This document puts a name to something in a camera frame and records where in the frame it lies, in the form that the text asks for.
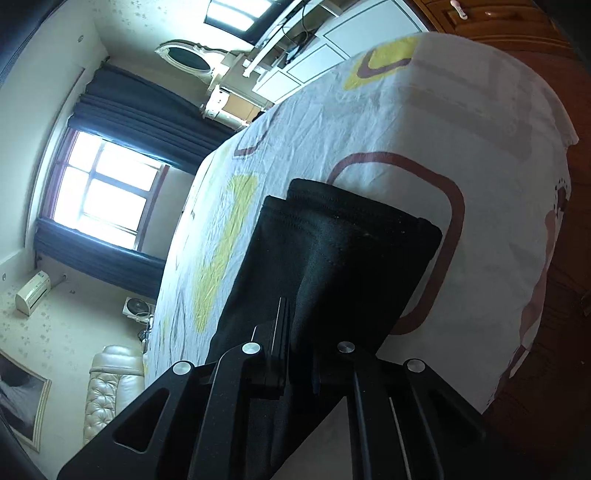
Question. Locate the dark blue curtain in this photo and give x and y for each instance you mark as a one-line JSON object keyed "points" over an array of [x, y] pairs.
{"points": [[138, 115], [92, 254]]}

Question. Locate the white air conditioner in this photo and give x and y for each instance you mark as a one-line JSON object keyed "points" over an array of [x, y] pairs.
{"points": [[31, 293]]}

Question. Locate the cream tufted leather headboard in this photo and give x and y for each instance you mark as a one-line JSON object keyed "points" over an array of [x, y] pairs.
{"points": [[111, 392]]}

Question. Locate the white box fan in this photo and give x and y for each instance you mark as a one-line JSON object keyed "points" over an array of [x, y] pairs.
{"points": [[137, 307]]}

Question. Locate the patterned white bed sheet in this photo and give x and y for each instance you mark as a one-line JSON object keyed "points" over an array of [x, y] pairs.
{"points": [[392, 120]]}

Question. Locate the white television cabinet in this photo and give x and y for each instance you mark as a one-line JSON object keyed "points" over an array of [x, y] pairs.
{"points": [[360, 32]]}

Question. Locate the black pants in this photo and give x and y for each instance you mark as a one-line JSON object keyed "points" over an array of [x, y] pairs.
{"points": [[332, 258]]}

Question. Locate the flat television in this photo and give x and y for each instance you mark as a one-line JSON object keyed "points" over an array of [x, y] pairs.
{"points": [[240, 9]]}

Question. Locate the framed wall picture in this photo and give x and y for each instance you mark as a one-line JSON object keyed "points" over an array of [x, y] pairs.
{"points": [[21, 397]]}

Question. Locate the cream dressing table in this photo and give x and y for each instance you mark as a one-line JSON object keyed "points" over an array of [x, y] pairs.
{"points": [[231, 99]]}

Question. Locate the window with brown frame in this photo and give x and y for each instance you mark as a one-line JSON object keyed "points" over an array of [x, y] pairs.
{"points": [[101, 194]]}

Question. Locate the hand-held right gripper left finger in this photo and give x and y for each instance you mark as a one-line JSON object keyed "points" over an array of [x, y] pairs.
{"points": [[270, 369]]}

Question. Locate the brown wooden door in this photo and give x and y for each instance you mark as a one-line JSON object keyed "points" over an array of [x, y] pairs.
{"points": [[498, 18]]}

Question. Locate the oval vanity mirror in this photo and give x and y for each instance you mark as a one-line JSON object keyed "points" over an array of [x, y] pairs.
{"points": [[187, 57]]}

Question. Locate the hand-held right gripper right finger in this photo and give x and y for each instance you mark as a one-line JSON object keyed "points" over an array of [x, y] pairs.
{"points": [[369, 397]]}

